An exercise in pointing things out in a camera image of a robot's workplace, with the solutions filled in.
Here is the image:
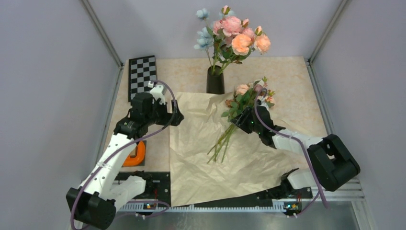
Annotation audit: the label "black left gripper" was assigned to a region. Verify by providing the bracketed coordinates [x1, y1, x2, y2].
[145, 98, 183, 126]

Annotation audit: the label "small pink flower bunch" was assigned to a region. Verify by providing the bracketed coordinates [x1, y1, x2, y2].
[208, 77, 275, 163]

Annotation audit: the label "orange paper bouquet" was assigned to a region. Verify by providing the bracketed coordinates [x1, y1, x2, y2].
[169, 91, 318, 207]

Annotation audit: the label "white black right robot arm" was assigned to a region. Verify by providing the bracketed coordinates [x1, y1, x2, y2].
[231, 104, 361, 197]

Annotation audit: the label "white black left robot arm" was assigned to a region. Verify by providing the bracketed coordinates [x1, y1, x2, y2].
[66, 80, 184, 230]

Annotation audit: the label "black cylindrical vase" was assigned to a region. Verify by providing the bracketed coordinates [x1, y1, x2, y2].
[206, 65, 225, 94]

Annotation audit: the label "pink orange blue flowers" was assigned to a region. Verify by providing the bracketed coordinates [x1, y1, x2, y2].
[194, 5, 271, 76]

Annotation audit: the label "black grey chessboard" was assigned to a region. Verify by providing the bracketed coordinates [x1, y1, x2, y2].
[128, 55, 158, 102]

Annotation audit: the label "orange curved toy track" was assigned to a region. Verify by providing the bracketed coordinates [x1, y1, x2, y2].
[123, 140, 147, 167]

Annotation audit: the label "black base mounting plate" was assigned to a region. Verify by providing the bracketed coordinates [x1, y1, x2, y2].
[125, 161, 306, 207]

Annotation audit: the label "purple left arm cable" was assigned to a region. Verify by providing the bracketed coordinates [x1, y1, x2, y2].
[69, 80, 178, 230]

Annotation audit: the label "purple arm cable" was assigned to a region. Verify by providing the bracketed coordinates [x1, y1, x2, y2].
[253, 88, 330, 219]
[69, 80, 178, 230]

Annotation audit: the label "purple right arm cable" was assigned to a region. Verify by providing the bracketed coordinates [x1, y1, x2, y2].
[253, 88, 330, 219]

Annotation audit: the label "aluminium frame rail left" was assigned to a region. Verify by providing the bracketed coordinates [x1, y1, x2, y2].
[80, 0, 123, 69]

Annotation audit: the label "aluminium frame rail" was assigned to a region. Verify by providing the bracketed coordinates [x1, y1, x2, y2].
[68, 179, 378, 230]
[80, 0, 123, 69]
[307, 0, 352, 66]

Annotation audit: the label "aluminium front frame rail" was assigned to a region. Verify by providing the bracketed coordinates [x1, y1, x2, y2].
[68, 179, 378, 230]

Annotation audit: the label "aluminium frame rail right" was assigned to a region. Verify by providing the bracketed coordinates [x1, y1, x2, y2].
[307, 0, 352, 66]

